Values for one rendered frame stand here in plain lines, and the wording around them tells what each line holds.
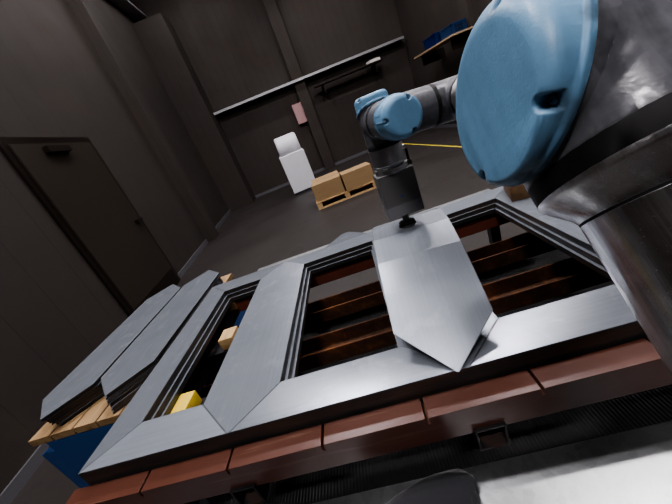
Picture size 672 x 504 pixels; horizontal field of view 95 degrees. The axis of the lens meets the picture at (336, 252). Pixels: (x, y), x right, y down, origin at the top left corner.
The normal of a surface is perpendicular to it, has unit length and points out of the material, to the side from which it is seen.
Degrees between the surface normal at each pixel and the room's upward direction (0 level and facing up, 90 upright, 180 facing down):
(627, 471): 0
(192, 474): 0
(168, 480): 0
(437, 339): 30
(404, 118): 89
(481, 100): 80
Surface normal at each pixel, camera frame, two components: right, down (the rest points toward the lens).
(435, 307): -0.34, -0.55
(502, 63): -0.98, 0.20
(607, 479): -0.35, -0.86
